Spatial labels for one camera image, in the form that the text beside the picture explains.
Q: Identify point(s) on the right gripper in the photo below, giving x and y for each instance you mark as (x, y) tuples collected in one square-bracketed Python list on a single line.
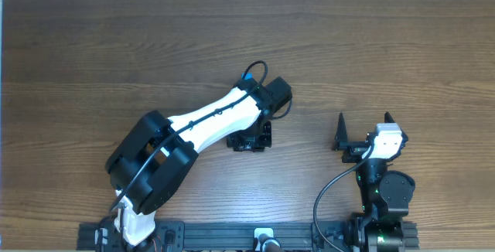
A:
[(354, 151)]

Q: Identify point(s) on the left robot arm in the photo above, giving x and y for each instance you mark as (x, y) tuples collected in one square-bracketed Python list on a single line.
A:
[(216, 122)]

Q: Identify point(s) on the blue cube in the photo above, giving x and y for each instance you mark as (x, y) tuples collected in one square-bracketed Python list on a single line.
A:
[(246, 76)]

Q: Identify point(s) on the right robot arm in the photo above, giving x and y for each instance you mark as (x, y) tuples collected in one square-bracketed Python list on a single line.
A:
[(394, 190)]

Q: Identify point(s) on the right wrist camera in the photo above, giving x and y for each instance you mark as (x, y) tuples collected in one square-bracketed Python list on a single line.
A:
[(386, 142)]

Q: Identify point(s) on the mounting rail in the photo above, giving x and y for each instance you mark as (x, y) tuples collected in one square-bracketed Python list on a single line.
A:
[(224, 236)]

